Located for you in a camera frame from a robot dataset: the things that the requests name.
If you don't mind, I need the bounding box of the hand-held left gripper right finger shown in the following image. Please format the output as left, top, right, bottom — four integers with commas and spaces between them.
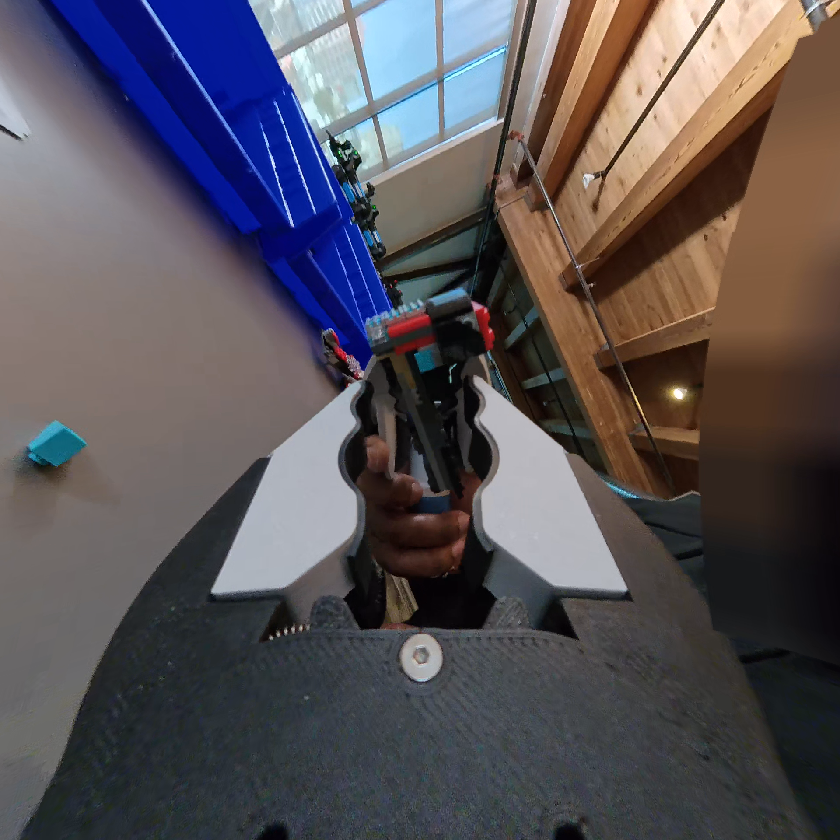
461, 376, 632, 632

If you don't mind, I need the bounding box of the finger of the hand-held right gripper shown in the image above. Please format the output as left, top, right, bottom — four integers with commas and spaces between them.
364, 356, 401, 480
455, 353, 493, 471

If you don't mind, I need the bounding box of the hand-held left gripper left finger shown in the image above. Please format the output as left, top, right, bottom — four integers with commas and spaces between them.
210, 381, 386, 629

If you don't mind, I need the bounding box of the red black toy brick build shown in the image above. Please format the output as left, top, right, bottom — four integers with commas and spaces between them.
423, 289, 496, 358

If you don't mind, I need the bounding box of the long black toy brick assembly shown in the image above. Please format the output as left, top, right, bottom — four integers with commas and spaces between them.
364, 298, 463, 496

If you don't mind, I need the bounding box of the teal sloped toy brick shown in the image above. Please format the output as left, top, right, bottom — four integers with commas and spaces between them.
26, 420, 88, 468

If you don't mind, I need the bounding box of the blue plastic bin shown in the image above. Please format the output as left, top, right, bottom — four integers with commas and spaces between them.
259, 223, 395, 355
46, 0, 345, 240

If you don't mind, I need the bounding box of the instruction booklet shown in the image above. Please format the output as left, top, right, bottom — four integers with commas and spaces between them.
0, 79, 32, 140

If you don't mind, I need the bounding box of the grey desk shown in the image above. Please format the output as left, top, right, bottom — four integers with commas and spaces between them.
0, 0, 368, 840

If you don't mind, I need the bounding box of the person's right hand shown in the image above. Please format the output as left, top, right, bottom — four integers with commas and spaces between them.
357, 436, 481, 580

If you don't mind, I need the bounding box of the person's black jacket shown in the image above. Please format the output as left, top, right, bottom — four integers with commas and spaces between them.
620, 491, 840, 840

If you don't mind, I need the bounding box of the large window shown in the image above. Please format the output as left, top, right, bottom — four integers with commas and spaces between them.
246, 0, 526, 175

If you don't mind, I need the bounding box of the silver air duct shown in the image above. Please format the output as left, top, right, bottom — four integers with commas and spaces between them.
594, 469, 664, 503

